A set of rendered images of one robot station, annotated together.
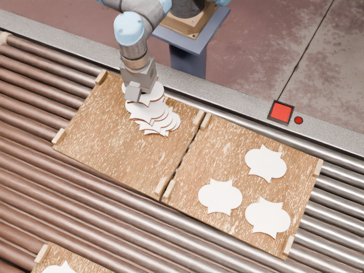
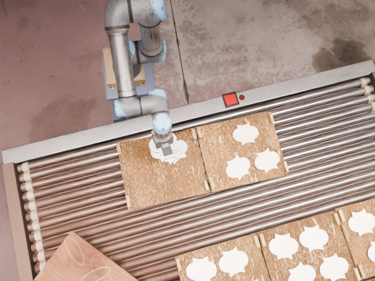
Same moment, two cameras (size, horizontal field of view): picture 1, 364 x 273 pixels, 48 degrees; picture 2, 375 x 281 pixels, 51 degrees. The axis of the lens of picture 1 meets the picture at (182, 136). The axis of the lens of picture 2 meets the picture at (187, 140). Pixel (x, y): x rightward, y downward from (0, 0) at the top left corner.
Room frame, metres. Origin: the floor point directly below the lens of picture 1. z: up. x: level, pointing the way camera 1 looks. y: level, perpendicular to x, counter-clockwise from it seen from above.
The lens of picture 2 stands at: (0.33, 0.44, 2.88)
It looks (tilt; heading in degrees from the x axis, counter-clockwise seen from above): 74 degrees down; 306
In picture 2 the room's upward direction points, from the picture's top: 11 degrees clockwise
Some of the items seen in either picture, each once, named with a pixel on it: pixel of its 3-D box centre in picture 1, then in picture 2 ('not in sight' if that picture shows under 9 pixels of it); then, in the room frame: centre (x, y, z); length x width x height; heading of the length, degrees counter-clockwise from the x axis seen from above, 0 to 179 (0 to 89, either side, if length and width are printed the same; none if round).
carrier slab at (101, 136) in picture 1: (130, 130); (162, 168); (0.64, 0.18, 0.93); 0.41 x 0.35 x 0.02; 59
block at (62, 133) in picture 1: (59, 137); (128, 201); (0.63, 0.41, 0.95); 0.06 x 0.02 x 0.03; 149
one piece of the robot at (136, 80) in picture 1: (135, 77); (163, 141); (0.69, 0.12, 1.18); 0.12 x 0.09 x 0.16; 156
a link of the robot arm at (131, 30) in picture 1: (131, 34); (162, 125); (0.71, 0.11, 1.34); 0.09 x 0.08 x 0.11; 144
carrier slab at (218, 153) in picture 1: (243, 181); (241, 150); (0.43, -0.18, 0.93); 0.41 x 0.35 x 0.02; 59
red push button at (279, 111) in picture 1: (280, 112); (230, 100); (0.66, -0.35, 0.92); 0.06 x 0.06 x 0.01; 62
